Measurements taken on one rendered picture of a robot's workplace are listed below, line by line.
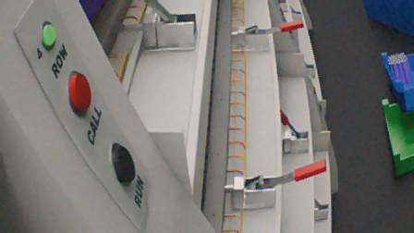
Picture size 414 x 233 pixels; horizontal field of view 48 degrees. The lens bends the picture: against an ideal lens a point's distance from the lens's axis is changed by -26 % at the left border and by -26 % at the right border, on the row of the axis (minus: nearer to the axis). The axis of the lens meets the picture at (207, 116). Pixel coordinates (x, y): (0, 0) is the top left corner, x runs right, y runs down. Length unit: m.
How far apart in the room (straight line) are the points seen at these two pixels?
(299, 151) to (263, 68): 0.19
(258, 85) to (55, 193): 0.52
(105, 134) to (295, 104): 0.73
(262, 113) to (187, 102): 0.28
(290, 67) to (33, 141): 0.85
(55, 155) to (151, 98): 0.21
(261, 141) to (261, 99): 0.07
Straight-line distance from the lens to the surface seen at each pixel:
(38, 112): 0.21
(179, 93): 0.41
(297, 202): 0.81
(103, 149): 0.25
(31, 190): 0.22
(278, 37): 0.99
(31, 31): 0.21
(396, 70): 1.40
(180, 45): 0.45
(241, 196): 0.56
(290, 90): 1.00
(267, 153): 0.62
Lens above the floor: 0.94
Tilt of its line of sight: 35 degrees down
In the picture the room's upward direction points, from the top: 28 degrees counter-clockwise
